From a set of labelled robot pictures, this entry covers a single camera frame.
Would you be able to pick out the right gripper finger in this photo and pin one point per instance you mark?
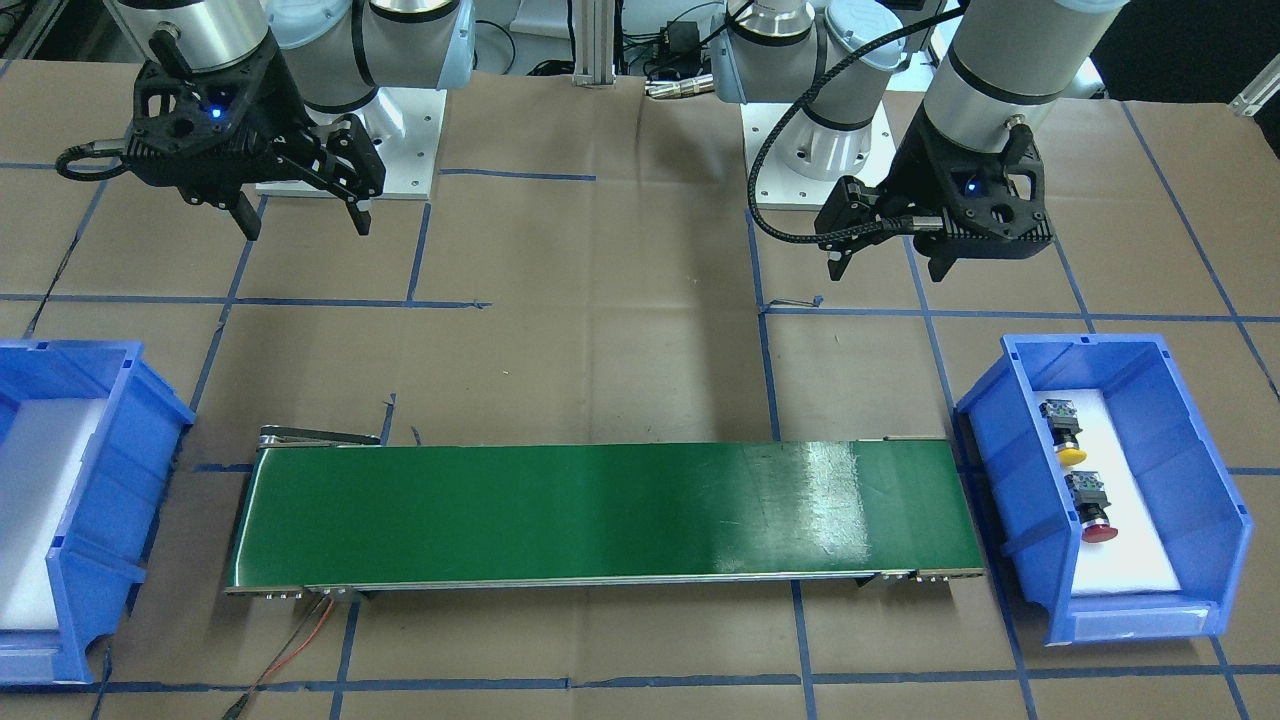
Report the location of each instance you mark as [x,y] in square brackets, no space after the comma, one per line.
[359,211]
[244,214]

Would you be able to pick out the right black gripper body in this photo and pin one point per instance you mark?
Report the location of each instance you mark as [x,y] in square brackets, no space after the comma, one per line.
[283,117]

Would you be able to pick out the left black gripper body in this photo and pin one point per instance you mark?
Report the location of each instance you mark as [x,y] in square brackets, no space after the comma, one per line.
[912,172]

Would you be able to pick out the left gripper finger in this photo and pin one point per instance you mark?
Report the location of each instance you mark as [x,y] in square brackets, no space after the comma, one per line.
[942,255]
[838,261]

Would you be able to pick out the yellow mushroom push button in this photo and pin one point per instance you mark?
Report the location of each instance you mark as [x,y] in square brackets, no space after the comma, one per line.
[1062,419]

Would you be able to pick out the red mushroom push button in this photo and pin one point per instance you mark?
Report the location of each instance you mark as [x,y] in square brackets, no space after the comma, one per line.
[1090,499]

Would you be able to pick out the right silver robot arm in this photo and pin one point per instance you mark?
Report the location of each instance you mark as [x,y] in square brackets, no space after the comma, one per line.
[339,53]

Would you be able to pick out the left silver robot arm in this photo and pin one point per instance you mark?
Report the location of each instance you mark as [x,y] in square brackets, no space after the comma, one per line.
[1007,58]

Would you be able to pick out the blue bin with buttons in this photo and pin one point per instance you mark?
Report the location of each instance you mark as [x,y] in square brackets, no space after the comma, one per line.
[1198,514]

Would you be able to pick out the green conveyor belt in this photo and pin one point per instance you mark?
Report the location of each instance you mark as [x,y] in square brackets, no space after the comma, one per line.
[340,518]

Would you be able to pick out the white foam pad bin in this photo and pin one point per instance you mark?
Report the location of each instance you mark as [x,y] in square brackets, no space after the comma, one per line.
[1135,561]
[41,459]

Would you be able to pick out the empty blue plastic bin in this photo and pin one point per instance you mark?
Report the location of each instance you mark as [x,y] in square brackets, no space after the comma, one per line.
[98,554]

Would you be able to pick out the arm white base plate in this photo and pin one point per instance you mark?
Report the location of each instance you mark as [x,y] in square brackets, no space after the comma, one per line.
[405,125]
[806,160]

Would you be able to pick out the aluminium profile post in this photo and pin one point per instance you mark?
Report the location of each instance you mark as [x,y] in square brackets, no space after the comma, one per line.
[595,30]

